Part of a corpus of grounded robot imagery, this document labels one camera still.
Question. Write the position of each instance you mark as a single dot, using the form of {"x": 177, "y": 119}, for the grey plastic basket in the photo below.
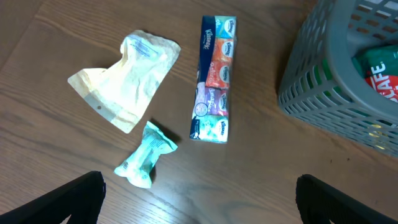
{"x": 321, "y": 86}

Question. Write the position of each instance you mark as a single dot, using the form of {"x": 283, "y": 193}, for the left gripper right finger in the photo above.
{"x": 319, "y": 202}

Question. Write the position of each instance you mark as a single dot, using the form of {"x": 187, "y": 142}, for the small mint green packet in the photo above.
{"x": 138, "y": 166}

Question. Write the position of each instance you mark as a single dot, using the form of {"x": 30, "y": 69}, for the green Nescafe coffee bag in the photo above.
{"x": 379, "y": 68}

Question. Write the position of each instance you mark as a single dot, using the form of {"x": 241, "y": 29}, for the Kleenex tissue multipack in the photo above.
{"x": 210, "y": 115}

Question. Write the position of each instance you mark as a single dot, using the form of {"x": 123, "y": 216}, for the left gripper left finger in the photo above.
{"x": 78, "y": 201}

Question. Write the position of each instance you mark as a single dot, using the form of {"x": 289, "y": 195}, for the beige paper pouch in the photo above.
{"x": 122, "y": 92}

